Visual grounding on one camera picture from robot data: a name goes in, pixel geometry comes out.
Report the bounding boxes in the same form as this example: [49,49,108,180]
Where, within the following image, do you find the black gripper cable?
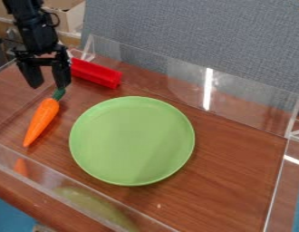
[41,8,61,29]

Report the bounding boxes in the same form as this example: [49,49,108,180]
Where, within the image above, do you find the orange toy carrot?
[23,89,65,147]

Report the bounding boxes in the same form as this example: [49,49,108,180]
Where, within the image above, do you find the cardboard box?
[44,0,85,32]

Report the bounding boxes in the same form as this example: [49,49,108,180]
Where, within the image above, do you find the clear acrylic tray walls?
[0,37,299,232]

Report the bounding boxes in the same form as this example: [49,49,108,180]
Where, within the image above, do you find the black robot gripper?
[3,0,72,89]

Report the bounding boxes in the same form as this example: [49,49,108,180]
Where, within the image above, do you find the red plastic block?
[72,58,123,89]

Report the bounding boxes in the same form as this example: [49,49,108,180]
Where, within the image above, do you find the green round plate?
[69,96,195,186]

